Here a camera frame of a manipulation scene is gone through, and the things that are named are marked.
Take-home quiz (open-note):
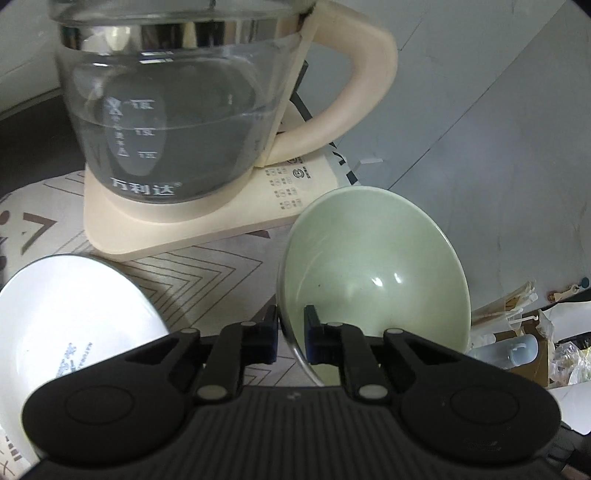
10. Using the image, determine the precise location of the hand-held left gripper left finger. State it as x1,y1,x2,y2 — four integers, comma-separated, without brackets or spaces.
115,305,280,402

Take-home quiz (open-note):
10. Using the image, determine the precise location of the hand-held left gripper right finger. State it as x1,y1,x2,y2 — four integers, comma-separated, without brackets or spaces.
303,305,468,401

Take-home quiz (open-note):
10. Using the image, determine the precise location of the pale green bowl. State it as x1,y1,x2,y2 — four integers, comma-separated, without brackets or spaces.
277,186,472,387

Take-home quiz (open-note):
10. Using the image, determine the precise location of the geometric patterned table cloth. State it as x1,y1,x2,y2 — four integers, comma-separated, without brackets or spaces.
0,138,362,480

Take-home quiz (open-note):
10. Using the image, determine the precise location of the cream kettle base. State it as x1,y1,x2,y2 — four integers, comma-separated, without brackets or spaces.
83,104,352,262

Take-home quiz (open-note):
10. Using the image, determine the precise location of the pale blue plastic bottle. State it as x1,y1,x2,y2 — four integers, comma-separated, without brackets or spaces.
471,334,539,371

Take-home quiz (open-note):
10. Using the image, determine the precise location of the white plate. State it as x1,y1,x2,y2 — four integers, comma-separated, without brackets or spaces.
0,255,171,468

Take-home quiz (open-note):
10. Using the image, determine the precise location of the cardboard box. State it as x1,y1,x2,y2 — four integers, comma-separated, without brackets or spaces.
471,310,556,388

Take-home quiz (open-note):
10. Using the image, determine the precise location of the crumpled clear plastic bag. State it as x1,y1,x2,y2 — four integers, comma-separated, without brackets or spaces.
551,340,591,387

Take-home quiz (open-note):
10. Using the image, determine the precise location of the glass kettle with cream handle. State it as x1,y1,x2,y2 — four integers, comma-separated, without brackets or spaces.
46,0,399,205

